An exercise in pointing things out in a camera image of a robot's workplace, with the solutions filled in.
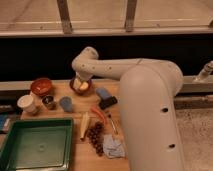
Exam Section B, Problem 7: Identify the purple bowl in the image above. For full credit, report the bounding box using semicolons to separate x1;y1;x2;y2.
69;77;92;95

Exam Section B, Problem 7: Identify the orange carrot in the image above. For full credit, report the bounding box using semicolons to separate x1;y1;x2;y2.
90;106;107;124

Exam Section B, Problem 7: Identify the white paper cup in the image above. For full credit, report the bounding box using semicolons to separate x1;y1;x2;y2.
17;95;37;114

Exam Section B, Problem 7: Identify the crumpled blue cloth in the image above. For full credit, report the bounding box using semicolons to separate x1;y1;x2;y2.
103;134;125;159

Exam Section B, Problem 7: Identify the green plastic tray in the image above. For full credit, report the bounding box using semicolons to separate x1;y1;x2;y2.
0;118;74;171

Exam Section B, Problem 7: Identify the blue object at left edge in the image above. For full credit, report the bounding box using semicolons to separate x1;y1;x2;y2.
0;115;10;132

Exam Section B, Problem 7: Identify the bunch of red grapes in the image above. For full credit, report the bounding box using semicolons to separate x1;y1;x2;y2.
87;122;104;156

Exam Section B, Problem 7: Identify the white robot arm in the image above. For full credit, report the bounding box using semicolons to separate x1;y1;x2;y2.
72;47;185;171

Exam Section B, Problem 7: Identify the small metal cup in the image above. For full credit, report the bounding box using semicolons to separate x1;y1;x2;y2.
42;95;55;110

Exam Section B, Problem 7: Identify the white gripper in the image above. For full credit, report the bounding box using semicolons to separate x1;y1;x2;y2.
73;72;92;89

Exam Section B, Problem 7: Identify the yellow apple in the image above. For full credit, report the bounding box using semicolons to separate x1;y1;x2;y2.
80;82;89;91

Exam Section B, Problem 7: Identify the red bowl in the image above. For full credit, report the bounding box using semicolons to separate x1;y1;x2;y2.
30;78;52;97

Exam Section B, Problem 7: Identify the blue plastic cup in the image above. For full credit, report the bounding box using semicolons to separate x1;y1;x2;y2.
59;96;73;112

